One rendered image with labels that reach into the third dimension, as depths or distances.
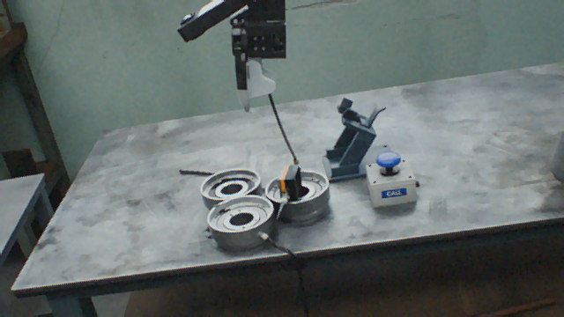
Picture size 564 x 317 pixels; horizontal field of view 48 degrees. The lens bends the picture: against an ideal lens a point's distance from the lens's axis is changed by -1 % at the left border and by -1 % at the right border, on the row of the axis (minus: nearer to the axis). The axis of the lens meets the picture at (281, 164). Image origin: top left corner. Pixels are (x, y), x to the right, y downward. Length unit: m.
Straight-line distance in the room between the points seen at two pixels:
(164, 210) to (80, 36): 1.67
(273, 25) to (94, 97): 1.92
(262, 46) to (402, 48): 1.75
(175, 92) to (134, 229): 1.66
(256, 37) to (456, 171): 0.42
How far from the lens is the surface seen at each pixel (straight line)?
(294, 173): 1.02
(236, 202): 1.05
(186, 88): 2.72
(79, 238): 1.14
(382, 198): 1.02
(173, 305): 1.33
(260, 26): 0.95
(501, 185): 1.08
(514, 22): 2.77
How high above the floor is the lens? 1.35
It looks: 27 degrees down
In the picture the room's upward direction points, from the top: 10 degrees counter-clockwise
